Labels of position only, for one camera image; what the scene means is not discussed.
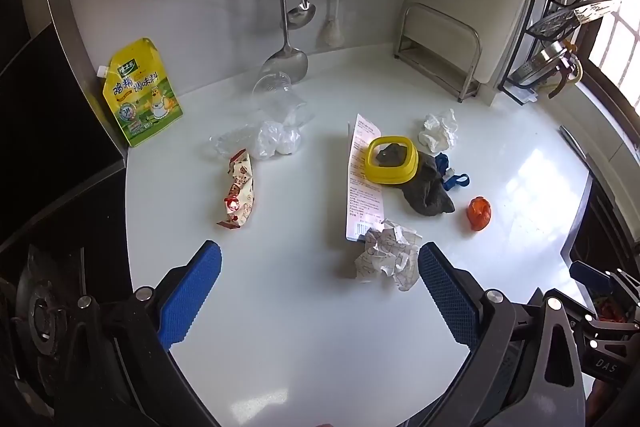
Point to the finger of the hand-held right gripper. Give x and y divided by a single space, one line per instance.
582 269
612 332

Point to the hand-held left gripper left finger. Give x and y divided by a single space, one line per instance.
192 292

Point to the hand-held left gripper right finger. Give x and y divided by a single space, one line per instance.
447 292

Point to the grey cloth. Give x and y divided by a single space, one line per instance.
425 197

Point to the clear plastic bag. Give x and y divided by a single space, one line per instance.
272 139

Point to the stainless steel sink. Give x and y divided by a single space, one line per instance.
610 217

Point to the crumpled printed paper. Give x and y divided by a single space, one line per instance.
387 257

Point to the red and white snack wrapper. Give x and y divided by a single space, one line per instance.
239 192

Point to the yellow square lid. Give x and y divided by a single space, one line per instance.
372 167

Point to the white crumpled tissue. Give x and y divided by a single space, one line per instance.
437 129

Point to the yellow seasoning pouch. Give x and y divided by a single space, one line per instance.
145 102

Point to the steel strainer lid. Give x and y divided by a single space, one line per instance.
540 64

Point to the clear plastic cup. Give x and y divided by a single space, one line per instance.
272 84

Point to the black gas stove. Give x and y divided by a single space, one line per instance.
50 117

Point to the steel board rack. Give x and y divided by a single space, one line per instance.
430 59

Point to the black pot lid rack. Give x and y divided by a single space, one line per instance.
520 42

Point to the window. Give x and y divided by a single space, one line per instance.
620 32

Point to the glass pot lid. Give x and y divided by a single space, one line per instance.
565 19

